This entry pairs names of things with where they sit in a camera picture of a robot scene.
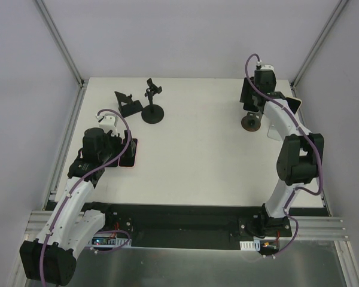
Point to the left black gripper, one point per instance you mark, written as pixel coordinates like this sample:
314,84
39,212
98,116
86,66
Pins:
123,144

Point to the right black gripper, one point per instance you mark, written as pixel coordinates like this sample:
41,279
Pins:
248,94

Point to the pink-case phone front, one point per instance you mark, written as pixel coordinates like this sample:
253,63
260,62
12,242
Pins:
125,161

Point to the pink-case phone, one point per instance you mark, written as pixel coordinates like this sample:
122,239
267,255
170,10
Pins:
293,104
125,161

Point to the silver-edged phone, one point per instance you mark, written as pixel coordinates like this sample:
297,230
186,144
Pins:
247,97

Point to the black round-base phone stand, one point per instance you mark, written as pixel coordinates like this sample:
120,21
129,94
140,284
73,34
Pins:
152,113

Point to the black folding phone stand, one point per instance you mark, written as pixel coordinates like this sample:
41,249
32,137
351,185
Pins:
126,105

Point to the black phone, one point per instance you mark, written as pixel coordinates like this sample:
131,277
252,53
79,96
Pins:
112,166

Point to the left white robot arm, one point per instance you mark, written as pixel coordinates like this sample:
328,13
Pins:
52,256

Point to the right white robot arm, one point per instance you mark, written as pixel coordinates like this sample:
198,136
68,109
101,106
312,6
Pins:
300,158

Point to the brown round-base phone stand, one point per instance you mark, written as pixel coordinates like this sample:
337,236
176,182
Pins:
251,122

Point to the white phone stand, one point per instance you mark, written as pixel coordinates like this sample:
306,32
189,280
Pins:
275,132

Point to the right pink-case phone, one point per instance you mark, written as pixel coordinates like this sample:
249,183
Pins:
293,104

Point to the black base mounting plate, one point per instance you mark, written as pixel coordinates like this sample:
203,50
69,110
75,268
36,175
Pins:
187,227

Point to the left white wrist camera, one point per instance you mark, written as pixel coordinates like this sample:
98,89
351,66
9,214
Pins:
108,123

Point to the right aluminium table rail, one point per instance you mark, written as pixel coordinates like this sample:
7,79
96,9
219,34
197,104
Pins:
320,177

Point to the right aluminium frame post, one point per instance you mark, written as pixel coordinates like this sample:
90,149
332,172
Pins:
333,18

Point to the aluminium frame post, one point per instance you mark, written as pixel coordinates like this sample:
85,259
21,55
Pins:
58,40
333,18

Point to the left white cable duct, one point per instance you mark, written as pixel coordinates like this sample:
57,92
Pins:
108,242

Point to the white cable duct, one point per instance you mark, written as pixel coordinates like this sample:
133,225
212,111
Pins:
108,242
250,245

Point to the right white cable duct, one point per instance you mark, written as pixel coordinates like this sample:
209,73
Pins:
250,245

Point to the left aluminium frame post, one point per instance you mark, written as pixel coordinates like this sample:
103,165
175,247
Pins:
58,40

